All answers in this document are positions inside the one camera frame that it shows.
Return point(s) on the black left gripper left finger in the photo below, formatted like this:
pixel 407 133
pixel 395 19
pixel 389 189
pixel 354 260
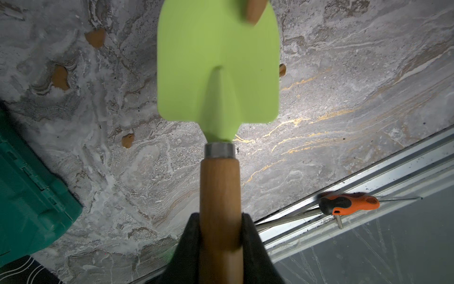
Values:
pixel 184 265

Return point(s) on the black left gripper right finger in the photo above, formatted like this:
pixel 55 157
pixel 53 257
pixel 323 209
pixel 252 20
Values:
pixel 258 267

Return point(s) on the brown soil lump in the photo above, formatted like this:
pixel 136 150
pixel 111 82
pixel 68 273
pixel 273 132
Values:
pixel 128 140
pixel 59 78
pixel 96 38

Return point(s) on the green plastic tool case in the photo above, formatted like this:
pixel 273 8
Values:
pixel 37 207

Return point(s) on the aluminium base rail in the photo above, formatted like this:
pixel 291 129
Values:
pixel 222 245

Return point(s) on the orange handled screwdriver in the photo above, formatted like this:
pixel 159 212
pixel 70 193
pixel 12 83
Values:
pixel 347 204

